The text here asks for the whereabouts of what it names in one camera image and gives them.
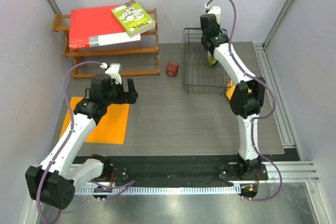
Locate purple cable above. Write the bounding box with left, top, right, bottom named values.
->
left=36, top=61, right=137, bottom=224
left=204, top=0, right=283, bottom=202

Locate black wire dish rack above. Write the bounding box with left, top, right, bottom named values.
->
left=182, top=28, right=230, bottom=95

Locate green book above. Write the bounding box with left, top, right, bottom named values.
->
left=111, top=0, right=156, bottom=37

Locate green dotted plate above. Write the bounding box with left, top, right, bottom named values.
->
left=208, top=56, right=218, bottom=67

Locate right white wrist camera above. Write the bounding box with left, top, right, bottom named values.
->
left=207, top=6, right=221, bottom=25

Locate red file folder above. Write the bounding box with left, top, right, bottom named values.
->
left=69, top=6, right=141, bottom=50

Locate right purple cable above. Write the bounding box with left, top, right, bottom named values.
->
left=204, top=0, right=283, bottom=202

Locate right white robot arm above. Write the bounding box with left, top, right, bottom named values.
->
left=200, top=14, right=265, bottom=179

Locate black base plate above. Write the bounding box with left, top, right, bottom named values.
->
left=96, top=155, right=269, bottom=188

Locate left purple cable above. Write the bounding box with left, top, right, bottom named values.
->
left=36, top=61, right=137, bottom=224

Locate red brown cube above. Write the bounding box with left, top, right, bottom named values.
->
left=165, top=62, right=179, bottom=77

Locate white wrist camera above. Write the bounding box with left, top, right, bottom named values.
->
left=207, top=6, right=221, bottom=25
left=105, top=63, right=122, bottom=84

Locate orange dotted plate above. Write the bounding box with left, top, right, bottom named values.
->
left=226, top=80, right=235, bottom=100

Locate wooden shelf rack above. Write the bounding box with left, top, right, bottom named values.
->
left=52, top=13, right=160, bottom=77

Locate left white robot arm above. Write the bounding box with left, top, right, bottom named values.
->
left=25, top=73, right=138, bottom=210

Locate perforated metal rail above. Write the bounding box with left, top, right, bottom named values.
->
left=75, top=184, right=241, bottom=196

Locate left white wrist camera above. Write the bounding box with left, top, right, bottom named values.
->
left=105, top=63, right=122, bottom=84

